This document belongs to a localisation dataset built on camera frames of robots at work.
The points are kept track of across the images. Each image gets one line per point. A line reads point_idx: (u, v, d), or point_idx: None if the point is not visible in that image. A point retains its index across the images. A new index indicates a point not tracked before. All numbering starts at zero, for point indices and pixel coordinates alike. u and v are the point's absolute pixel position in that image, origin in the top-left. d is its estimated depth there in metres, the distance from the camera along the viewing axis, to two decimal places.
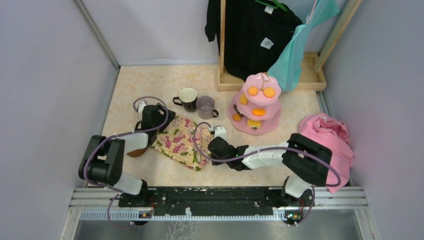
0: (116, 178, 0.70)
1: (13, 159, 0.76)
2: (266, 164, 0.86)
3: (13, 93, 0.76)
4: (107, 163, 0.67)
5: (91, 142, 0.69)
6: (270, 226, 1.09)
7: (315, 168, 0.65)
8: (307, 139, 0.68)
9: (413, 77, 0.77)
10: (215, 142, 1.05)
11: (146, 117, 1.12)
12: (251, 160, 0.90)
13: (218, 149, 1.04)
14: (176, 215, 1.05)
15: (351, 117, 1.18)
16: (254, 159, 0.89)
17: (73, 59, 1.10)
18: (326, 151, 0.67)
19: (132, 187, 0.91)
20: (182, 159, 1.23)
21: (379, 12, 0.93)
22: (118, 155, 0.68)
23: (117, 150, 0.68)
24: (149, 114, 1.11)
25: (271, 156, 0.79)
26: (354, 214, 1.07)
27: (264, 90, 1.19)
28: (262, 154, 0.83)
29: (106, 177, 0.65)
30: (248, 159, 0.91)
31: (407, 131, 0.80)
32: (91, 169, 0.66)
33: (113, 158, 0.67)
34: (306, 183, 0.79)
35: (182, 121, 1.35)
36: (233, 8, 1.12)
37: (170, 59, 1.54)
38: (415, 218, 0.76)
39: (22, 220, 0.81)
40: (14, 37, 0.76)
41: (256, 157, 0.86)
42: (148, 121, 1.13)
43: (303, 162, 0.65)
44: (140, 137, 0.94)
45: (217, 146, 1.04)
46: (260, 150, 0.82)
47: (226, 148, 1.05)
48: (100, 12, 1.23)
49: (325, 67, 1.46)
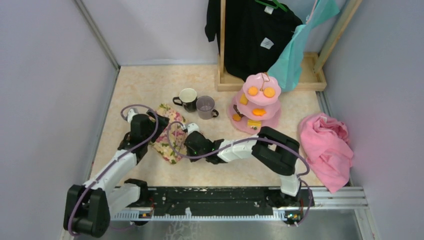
0: (104, 226, 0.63)
1: (13, 159, 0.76)
2: (239, 156, 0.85)
3: (14, 92, 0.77)
4: (90, 218, 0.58)
5: (69, 195, 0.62)
6: (270, 226, 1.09)
7: (283, 159, 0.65)
8: (274, 132, 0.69)
9: (413, 77, 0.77)
10: (193, 136, 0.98)
11: (133, 127, 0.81)
12: (226, 154, 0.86)
13: (194, 143, 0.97)
14: (176, 215, 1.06)
15: (352, 117, 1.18)
16: (228, 152, 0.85)
17: (73, 59, 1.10)
18: (294, 143, 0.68)
19: (131, 197, 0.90)
20: (161, 149, 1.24)
21: (380, 12, 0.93)
22: (100, 208, 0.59)
23: (98, 202, 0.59)
24: (139, 126, 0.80)
25: (243, 148, 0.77)
26: (354, 214, 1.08)
27: (264, 90, 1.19)
28: (235, 148, 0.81)
29: (92, 232, 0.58)
30: (223, 152, 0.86)
31: (407, 131, 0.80)
32: (76, 222, 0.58)
33: (95, 211, 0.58)
34: (292, 178, 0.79)
35: (172, 114, 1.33)
36: (233, 8, 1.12)
37: (170, 59, 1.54)
38: (415, 219, 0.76)
39: (21, 220, 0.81)
40: (15, 38, 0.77)
41: (230, 151, 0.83)
42: (137, 135, 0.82)
43: (272, 153, 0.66)
44: (126, 163, 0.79)
45: (194, 140, 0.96)
46: (234, 143, 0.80)
47: (203, 142, 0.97)
48: (100, 12, 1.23)
49: (325, 67, 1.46)
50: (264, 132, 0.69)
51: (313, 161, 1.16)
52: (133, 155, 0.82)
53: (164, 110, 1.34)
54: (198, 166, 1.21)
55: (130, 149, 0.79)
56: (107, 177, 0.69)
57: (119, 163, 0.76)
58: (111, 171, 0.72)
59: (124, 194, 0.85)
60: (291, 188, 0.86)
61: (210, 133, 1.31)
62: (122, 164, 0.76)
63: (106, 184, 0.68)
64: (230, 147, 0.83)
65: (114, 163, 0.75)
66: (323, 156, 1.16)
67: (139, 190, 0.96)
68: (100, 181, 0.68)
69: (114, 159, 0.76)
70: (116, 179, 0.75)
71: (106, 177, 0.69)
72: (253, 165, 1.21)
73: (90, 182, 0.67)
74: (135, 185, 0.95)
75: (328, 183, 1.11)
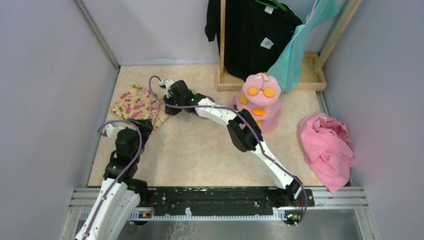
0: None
1: (13, 158, 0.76)
2: (211, 118, 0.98)
3: (13, 91, 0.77)
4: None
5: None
6: (270, 226, 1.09)
7: (245, 138, 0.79)
8: (250, 117, 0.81)
9: (413, 77, 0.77)
10: (180, 83, 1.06)
11: (120, 147, 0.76)
12: (203, 111, 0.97)
13: (176, 89, 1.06)
14: (176, 215, 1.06)
15: (352, 117, 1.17)
16: (205, 111, 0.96)
17: (73, 59, 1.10)
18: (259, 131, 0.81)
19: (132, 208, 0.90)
20: None
21: (380, 11, 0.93)
22: None
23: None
24: (125, 145, 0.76)
25: (219, 115, 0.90)
26: (354, 214, 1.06)
27: (264, 90, 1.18)
28: (213, 111, 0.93)
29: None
30: (200, 110, 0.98)
31: (407, 131, 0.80)
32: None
33: None
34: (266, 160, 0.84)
35: (145, 93, 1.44)
36: (233, 8, 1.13)
37: (170, 59, 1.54)
38: (415, 218, 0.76)
39: (21, 220, 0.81)
40: (15, 38, 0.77)
41: (208, 110, 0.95)
42: (124, 155, 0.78)
43: (240, 130, 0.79)
44: (115, 196, 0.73)
45: (178, 87, 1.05)
46: (214, 107, 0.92)
47: (185, 91, 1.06)
48: (100, 12, 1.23)
49: (325, 67, 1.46)
50: (243, 113, 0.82)
51: (313, 161, 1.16)
52: (122, 184, 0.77)
53: (137, 90, 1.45)
54: (198, 166, 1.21)
55: (116, 179, 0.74)
56: (97, 226, 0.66)
57: (108, 200, 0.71)
58: (100, 216, 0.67)
59: (121, 214, 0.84)
60: (278, 179, 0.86)
61: (210, 133, 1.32)
62: (111, 200, 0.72)
63: (97, 234, 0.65)
64: (209, 108, 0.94)
65: (102, 202, 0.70)
66: (323, 156, 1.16)
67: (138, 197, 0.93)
68: (91, 233, 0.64)
69: (100, 198, 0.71)
70: (108, 217, 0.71)
71: (97, 225, 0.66)
72: (253, 165, 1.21)
73: (81, 236, 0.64)
74: (135, 194, 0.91)
75: (328, 183, 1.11)
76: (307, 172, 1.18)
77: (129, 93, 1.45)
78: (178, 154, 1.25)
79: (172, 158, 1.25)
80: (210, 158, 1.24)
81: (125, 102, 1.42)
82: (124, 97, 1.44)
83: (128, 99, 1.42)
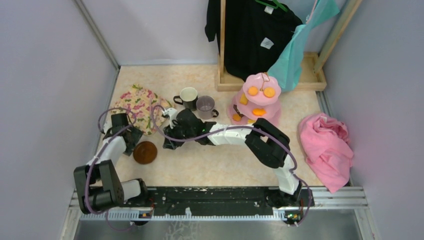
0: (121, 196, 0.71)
1: (12, 157, 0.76)
2: (228, 142, 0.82)
3: (13, 91, 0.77)
4: (107, 188, 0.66)
5: (77, 177, 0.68)
6: (270, 226, 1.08)
7: (273, 152, 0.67)
8: (269, 125, 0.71)
9: (413, 76, 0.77)
10: (187, 112, 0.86)
11: (114, 120, 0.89)
12: (216, 137, 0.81)
13: (185, 121, 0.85)
14: (176, 215, 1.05)
15: (352, 117, 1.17)
16: (219, 136, 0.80)
17: (73, 59, 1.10)
18: (284, 138, 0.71)
19: (132, 184, 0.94)
20: (137, 124, 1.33)
21: (380, 11, 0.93)
22: (111, 177, 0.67)
23: (109, 170, 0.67)
24: (119, 115, 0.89)
25: (236, 136, 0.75)
26: (354, 214, 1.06)
27: (264, 90, 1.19)
28: (227, 133, 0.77)
29: (112, 202, 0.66)
30: (213, 136, 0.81)
31: (407, 131, 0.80)
32: (94, 199, 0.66)
33: (109, 181, 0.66)
34: (287, 175, 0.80)
35: (144, 92, 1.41)
36: (233, 8, 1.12)
37: (170, 59, 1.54)
38: (415, 217, 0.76)
39: (21, 220, 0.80)
40: (15, 37, 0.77)
41: (221, 135, 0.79)
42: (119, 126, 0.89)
43: (263, 146, 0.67)
44: (118, 143, 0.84)
45: (186, 118, 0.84)
46: (227, 128, 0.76)
47: (195, 121, 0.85)
48: (100, 12, 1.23)
49: (325, 68, 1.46)
50: (259, 124, 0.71)
51: (313, 161, 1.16)
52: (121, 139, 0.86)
53: (137, 90, 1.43)
54: (198, 166, 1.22)
55: (118, 132, 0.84)
56: (106, 153, 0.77)
57: (112, 143, 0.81)
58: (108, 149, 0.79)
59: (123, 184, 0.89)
60: (289, 186, 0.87)
61: None
62: (115, 144, 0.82)
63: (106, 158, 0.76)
64: (222, 132, 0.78)
65: (107, 146, 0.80)
66: (323, 156, 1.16)
67: (139, 184, 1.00)
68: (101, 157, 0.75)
69: (105, 142, 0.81)
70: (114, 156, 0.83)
71: (106, 153, 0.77)
72: (253, 165, 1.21)
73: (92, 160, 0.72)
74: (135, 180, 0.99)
75: (329, 183, 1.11)
76: (307, 172, 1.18)
77: (129, 93, 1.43)
78: (178, 155, 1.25)
79: (172, 158, 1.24)
80: (210, 158, 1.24)
81: (125, 102, 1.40)
82: (124, 97, 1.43)
83: (127, 100, 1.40)
